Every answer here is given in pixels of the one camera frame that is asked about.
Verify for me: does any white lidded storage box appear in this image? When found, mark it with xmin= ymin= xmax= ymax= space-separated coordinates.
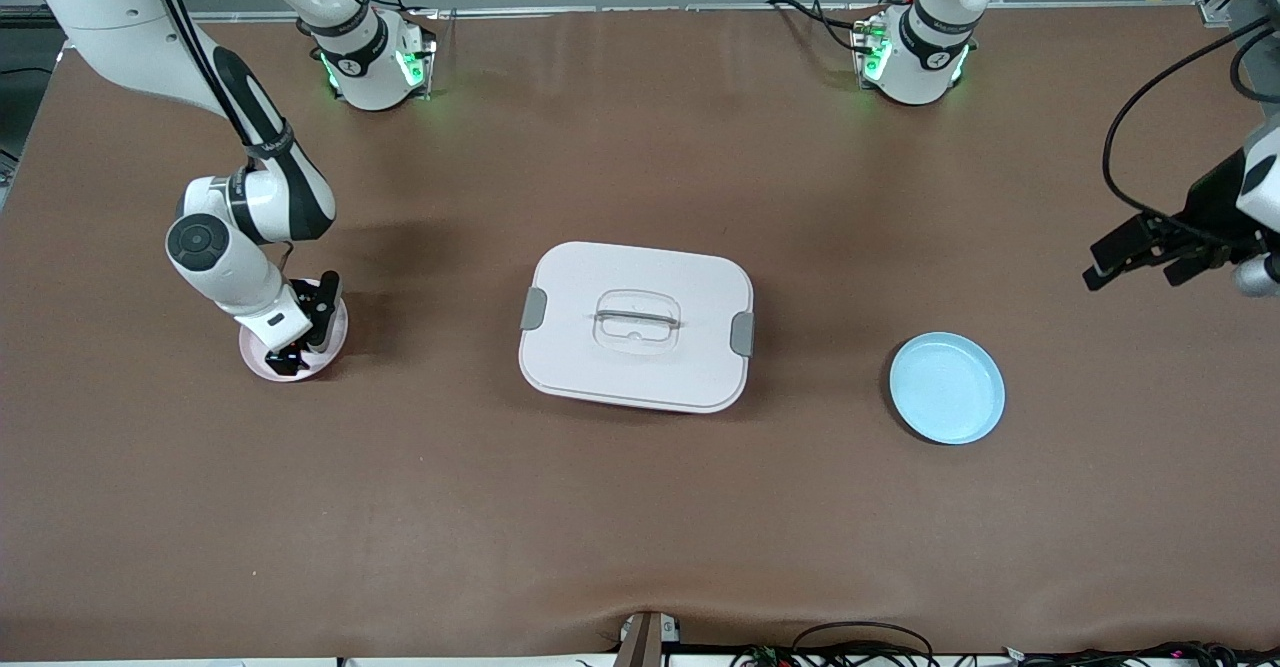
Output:
xmin=517 ymin=241 xmax=756 ymax=415

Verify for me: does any metal table clamp bracket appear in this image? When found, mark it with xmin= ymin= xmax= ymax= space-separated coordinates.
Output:
xmin=613 ymin=611 xmax=683 ymax=667

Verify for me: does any black looped cable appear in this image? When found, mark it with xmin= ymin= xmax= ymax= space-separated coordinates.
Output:
xmin=790 ymin=622 xmax=936 ymax=667

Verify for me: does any light blue round plate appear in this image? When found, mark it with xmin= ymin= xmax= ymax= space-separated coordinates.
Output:
xmin=889 ymin=332 xmax=1006 ymax=446

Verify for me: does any pink round plate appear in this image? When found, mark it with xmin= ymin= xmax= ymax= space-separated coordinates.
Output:
xmin=238 ymin=278 xmax=351 ymax=384

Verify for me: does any black cable bundle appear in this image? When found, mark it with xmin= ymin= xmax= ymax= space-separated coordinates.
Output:
xmin=1000 ymin=640 xmax=1280 ymax=667

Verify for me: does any brown table mat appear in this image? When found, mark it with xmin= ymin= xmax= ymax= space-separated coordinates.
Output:
xmin=0 ymin=5 xmax=1280 ymax=660

